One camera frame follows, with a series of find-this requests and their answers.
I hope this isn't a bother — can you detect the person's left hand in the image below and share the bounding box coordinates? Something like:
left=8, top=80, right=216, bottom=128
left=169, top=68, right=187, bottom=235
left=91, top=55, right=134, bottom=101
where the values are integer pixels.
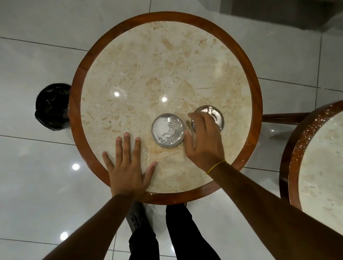
left=101, top=131, right=160, bottom=201

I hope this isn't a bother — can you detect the person's right hand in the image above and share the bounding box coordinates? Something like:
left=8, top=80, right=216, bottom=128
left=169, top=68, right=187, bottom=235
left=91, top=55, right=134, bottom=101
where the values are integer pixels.
left=182, top=110, right=227, bottom=174

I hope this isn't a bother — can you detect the steel cup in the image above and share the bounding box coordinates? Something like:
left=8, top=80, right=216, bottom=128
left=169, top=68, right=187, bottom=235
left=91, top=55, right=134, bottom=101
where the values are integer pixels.
left=190, top=104, right=226, bottom=133

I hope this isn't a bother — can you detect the person's left forearm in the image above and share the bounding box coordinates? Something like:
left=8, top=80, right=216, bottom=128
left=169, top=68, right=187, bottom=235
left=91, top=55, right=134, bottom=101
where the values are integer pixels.
left=15, top=193, right=138, bottom=260

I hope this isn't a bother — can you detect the person's right forearm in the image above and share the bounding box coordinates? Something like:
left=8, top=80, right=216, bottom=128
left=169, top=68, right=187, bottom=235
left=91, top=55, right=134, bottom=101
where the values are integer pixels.
left=207, top=154, right=343, bottom=260

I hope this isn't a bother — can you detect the steel bowl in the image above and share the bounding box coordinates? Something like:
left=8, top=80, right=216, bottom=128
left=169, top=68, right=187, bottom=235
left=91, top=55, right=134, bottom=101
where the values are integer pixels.
left=150, top=112, right=187, bottom=150

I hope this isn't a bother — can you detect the white powder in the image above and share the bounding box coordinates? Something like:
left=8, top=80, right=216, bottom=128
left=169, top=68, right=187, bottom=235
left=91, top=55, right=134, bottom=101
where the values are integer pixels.
left=153, top=117, right=178, bottom=145

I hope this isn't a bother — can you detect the grey shoe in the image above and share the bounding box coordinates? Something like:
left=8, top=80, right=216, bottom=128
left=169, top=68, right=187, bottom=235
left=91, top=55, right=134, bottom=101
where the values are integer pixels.
left=125, top=200, right=154, bottom=234

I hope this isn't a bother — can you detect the person's right leg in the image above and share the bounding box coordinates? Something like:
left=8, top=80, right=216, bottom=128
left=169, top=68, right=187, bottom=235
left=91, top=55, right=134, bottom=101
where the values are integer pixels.
left=165, top=201, right=225, bottom=260

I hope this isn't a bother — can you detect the person's leg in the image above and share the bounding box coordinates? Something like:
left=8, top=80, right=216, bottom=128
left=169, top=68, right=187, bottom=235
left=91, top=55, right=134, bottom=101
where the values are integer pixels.
left=121, top=222, right=160, bottom=260
left=165, top=201, right=225, bottom=260

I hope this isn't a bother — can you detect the person's left leg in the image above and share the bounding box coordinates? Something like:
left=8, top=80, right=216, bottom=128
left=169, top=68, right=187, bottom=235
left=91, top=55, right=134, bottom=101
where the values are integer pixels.
left=121, top=222, right=160, bottom=260

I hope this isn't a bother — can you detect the black waste bin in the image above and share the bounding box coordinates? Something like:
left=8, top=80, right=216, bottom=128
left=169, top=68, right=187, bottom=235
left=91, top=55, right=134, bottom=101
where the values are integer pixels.
left=33, top=82, right=74, bottom=132

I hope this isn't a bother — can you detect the round marble table wooden rim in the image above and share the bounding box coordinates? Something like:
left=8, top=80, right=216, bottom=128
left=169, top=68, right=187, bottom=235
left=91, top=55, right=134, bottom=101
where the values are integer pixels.
left=63, top=6, right=269, bottom=211

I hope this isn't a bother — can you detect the round marble table speckled rim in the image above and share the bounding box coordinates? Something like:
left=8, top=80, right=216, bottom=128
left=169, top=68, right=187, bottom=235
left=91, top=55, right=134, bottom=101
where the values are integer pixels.
left=274, top=98, right=343, bottom=254

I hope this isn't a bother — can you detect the yellow thread bracelet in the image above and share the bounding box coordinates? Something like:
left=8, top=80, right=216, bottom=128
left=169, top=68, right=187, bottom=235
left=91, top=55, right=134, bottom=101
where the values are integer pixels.
left=205, top=160, right=227, bottom=175

